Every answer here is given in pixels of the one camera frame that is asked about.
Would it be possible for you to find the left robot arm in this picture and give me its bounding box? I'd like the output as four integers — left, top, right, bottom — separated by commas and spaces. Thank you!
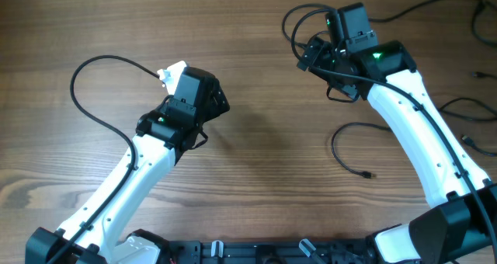
25, 61, 229, 263

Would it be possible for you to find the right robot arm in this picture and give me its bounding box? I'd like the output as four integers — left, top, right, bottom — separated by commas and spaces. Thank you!
291, 3, 496, 263

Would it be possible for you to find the right camera black cable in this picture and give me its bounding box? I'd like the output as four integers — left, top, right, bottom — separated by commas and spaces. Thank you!
290, 7, 497, 264

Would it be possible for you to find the camera black cable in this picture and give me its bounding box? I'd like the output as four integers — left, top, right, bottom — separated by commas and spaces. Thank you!
46, 54, 162, 264
290, 7, 497, 264

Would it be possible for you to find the left camera black cable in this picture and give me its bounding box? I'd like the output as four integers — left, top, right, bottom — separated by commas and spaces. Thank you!
46, 54, 162, 264

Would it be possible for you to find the black base frame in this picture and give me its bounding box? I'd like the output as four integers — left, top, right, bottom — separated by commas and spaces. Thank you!
110, 228, 424, 264

